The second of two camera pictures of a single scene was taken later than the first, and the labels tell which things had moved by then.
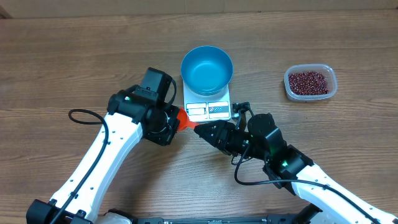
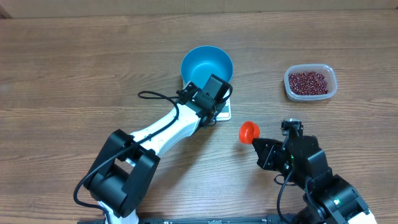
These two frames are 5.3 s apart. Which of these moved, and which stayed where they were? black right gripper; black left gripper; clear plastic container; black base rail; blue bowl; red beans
Moved: black left gripper; black right gripper
Stayed: red beans; clear plastic container; black base rail; blue bowl
